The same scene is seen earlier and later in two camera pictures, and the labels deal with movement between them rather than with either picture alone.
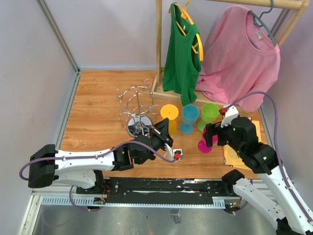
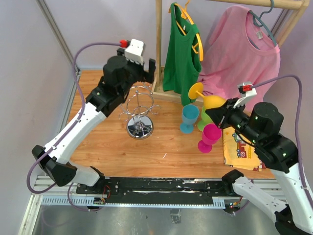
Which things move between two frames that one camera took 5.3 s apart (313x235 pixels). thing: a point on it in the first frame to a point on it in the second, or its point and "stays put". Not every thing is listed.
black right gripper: x=213 y=129 to x=219 y=115
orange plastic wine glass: x=170 y=111 to x=196 y=91
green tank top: x=182 y=65 stays put
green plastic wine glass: x=210 y=112 stays put
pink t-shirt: x=240 y=58 stays put
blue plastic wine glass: x=190 y=113 stays put
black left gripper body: x=158 y=140 to x=137 y=72
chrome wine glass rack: x=136 y=103 stays put
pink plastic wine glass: x=202 y=145 stays put
